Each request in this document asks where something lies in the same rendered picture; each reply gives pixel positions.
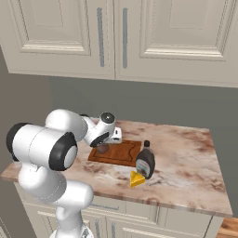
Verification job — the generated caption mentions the cream base cupboard door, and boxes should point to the cream base cupboard door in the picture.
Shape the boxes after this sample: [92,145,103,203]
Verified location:
[21,202,108,238]
[106,215,212,238]

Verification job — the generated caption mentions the cream drawer front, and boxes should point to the cream drawer front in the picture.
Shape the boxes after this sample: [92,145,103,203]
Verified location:
[88,194,128,216]

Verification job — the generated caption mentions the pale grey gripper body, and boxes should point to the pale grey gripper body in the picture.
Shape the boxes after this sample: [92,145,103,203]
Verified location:
[96,142,111,155]

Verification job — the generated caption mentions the brown condiment bottle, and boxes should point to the brown condiment bottle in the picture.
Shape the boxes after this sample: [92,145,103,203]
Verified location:
[135,139,156,181]

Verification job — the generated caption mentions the grey drawer handle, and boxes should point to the grey drawer handle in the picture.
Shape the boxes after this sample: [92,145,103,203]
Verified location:
[90,203,121,212]

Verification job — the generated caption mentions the yellow cheese wedge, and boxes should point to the yellow cheese wedge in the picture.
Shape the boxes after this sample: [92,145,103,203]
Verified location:
[129,170,146,190]

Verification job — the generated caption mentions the brown wooden cutting board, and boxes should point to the brown wooden cutting board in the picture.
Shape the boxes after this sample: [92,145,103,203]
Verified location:
[87,139,143,168]

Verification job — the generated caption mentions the cream wall cupboard door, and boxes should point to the cream wall cupboard door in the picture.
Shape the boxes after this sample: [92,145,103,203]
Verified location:
[113,0,238,89]
[0,0,116,80]

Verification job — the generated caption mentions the grey cupboard door handle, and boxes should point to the grey cupboard door handle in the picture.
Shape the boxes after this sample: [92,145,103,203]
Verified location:
[96,7,106,69]
[122,7,129,70]

